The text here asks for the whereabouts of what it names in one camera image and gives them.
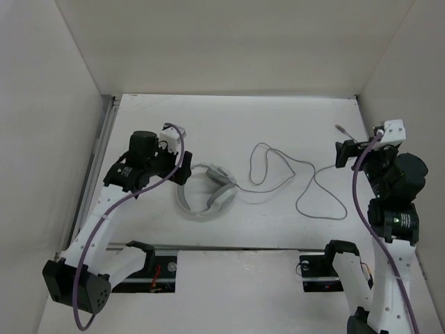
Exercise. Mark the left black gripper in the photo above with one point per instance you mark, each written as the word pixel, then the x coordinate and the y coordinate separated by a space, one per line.
pixel 180 175

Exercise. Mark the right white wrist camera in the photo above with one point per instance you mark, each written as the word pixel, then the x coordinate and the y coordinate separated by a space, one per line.
pixel 392 132

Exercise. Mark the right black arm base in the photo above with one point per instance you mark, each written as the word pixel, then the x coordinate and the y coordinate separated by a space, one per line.
pixel 318 273

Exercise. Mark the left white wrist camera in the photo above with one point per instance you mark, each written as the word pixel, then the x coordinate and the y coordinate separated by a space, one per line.
pixel 169 140

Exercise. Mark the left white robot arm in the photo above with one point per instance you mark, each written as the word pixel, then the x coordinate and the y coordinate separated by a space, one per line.
pixel 83 277

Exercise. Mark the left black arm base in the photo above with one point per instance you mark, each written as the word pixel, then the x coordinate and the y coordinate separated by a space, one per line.
pixel 158 279

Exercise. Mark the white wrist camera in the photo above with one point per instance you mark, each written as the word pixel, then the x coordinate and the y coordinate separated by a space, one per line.
pixel 169 140
pixel 392 132

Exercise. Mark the aluminium side rail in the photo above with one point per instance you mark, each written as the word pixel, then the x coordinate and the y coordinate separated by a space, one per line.
pixel 110 106

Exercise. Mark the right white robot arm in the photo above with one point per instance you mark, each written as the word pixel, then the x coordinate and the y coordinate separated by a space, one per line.
pixel 380 303

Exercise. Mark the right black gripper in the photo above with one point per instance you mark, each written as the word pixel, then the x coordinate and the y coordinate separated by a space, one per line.
pixel 348 148

